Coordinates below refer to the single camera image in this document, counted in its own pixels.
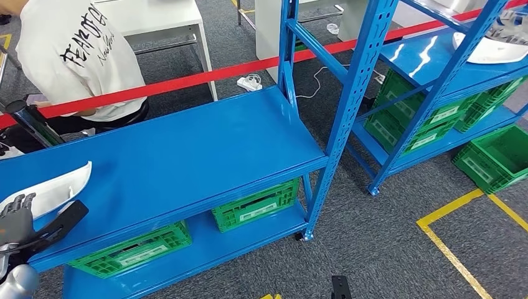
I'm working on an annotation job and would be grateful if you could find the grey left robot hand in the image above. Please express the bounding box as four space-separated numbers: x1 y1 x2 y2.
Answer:
0 192 38 249

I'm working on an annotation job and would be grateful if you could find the white curved shell part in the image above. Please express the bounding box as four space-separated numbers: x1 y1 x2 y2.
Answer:
452 32 528 65
0 161 93 221

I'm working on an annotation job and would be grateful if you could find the blue metal shelf rack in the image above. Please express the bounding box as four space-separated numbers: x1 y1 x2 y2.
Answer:
0 0 399 299
346 0 528 197

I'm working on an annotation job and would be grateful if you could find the folded green plastic crate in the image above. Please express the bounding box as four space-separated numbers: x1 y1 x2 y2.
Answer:
474 74 528 112
453 98 510 134
364 108 463 157
211 178 301 234
373 68 481 133
68 221 194 279

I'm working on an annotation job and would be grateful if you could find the black round stool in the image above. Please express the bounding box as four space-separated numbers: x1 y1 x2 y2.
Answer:
95 98 150 134

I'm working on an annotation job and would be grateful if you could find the person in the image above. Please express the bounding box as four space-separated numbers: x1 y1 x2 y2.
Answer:
0 0 150 154

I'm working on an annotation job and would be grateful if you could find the red barrier belt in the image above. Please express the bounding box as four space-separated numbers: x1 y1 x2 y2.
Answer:
0 0 528 130

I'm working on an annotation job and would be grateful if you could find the white power strip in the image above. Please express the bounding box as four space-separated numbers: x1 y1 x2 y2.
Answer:
237 73 263 92

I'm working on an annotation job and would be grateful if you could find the open green plastic crate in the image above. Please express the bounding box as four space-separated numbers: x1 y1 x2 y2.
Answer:
294 29 315 53
452 124 528 196

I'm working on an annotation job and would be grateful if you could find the silver wheel hub cover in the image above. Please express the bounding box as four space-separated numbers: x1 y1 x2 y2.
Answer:
484 8 528 46

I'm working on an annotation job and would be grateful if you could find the black left wrist bracket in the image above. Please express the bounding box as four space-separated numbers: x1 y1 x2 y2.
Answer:
24 200 90 259

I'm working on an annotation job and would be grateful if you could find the black stanchion post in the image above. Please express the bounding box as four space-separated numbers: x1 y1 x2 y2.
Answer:
4 100 66 147

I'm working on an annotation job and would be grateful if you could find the white cable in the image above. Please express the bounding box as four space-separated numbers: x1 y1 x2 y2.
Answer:
296 64 387 100

